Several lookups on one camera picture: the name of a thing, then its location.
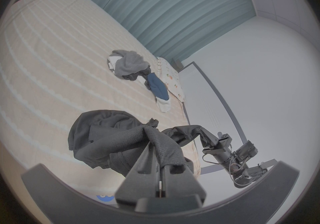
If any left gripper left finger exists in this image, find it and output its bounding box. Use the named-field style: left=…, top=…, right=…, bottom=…
left=114, top=142, right=159, bottom=205

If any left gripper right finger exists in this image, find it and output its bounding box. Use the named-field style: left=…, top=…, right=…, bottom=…
left=161, top=164, right=207, bottom=205

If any white printed pillow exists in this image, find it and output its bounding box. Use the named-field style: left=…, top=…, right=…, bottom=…
left=156, top=57, right=186, bottom=102

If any blue-green curtain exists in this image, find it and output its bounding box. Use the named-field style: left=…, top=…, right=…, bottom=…
left=54, top=0, right=258, bottom=62

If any bed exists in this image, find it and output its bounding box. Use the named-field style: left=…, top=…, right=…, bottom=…
left=0, top=0, right=248, bottom=181

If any black T-shirt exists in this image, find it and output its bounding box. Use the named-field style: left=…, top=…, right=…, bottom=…
left=68, top=110, right=203, bottom=177

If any pile of clothes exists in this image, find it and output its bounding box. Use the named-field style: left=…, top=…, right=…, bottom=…
left=107, top=49, right=172, bottom=113

